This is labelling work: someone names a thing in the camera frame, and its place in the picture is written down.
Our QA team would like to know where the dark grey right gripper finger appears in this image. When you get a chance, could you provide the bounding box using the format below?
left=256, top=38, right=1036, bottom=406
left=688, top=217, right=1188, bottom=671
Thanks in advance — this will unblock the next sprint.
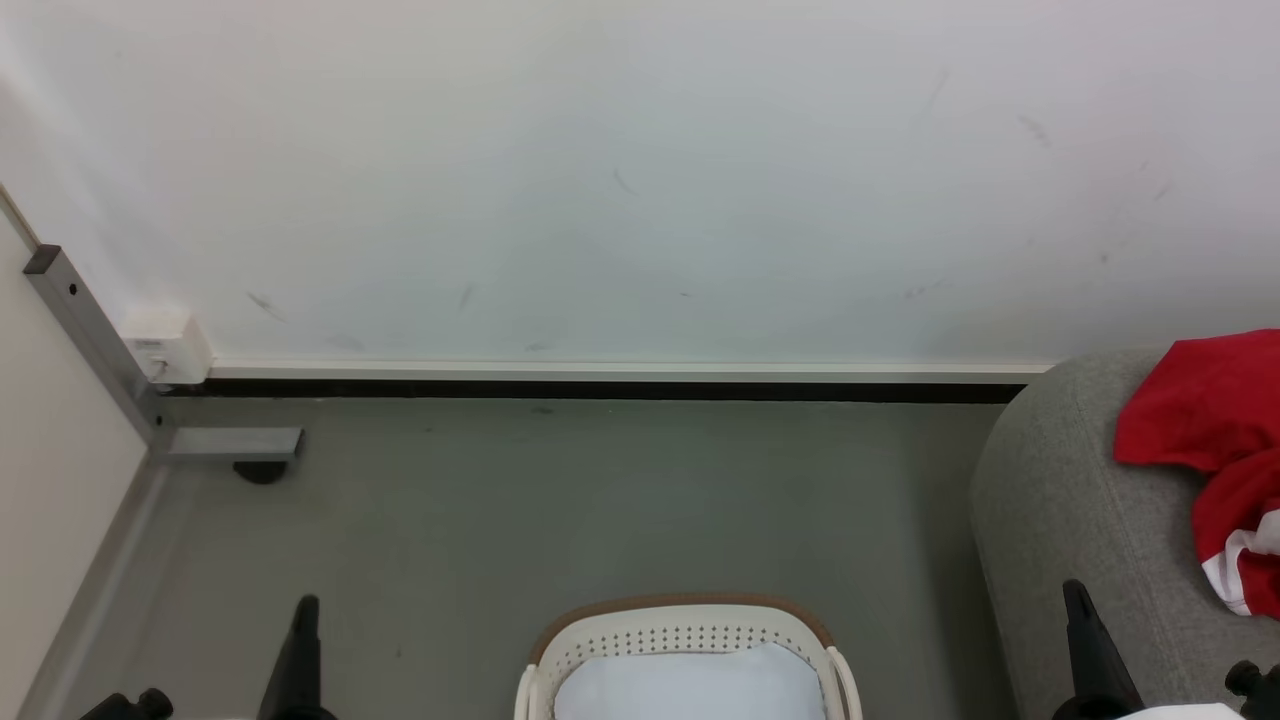
left=1051, top=578, right=1144, bottom=720

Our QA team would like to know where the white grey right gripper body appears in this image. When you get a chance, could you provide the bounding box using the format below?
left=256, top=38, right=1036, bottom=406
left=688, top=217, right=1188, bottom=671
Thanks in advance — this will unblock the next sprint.
left=1116, top=702, right=1247, bottom=720

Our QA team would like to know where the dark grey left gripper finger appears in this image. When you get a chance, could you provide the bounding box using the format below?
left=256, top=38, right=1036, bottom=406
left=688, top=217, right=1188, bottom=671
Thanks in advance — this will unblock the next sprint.
left=257, top=594, right=338, bottom=720

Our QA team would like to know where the red garment with white stripes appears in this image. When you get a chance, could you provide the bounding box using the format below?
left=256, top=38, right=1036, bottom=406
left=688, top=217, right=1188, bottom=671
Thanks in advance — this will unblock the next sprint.
left=1113, top=329, right=1280, bottom=619

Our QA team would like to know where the white perforated laundry basket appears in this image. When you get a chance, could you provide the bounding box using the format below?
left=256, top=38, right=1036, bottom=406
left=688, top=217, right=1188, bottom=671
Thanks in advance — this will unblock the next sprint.
left=514, top=594, right=864, bottom=720

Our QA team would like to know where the grey fabric sofa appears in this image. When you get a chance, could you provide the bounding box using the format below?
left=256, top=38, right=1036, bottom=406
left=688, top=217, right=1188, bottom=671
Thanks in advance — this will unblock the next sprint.
left=967, top=347, right=1280, bottom=720

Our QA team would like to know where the cream partition panel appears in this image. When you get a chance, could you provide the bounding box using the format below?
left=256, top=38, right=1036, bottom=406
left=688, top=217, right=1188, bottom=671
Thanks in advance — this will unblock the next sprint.
left=0, top=188, right=153, bottom=720

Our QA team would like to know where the light blue garment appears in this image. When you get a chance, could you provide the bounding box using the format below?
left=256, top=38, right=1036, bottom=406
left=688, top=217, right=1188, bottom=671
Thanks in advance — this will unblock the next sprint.
left=552, top=642, right=830, bottom=720

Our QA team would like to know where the white baseboard strip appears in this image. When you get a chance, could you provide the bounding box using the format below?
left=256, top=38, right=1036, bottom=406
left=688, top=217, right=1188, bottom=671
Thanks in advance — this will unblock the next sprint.
left=205, top=360, right=1057, bottom=387

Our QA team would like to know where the white wall socket box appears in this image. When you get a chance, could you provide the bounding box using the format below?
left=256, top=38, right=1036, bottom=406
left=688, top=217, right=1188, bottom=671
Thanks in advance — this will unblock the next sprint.
left=118, top=308, right=215, bottom=387

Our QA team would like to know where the grey metal frame post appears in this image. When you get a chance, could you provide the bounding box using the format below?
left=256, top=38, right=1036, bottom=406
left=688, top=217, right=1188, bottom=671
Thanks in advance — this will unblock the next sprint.
left=22, top=244, right=304, bottom=463

